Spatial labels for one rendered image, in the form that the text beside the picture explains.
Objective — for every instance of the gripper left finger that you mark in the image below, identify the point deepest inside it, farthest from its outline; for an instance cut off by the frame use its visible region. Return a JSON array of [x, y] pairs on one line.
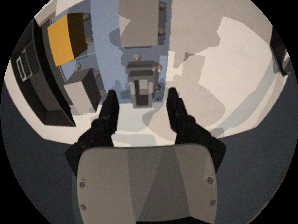
[[99, 135]]

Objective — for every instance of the orange rectangular block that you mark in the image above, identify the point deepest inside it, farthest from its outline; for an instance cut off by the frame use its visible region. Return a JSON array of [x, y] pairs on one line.
[[67, 38]]

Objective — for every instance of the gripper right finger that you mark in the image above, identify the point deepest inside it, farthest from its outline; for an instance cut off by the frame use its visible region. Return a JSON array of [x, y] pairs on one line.
[[188, 131]]

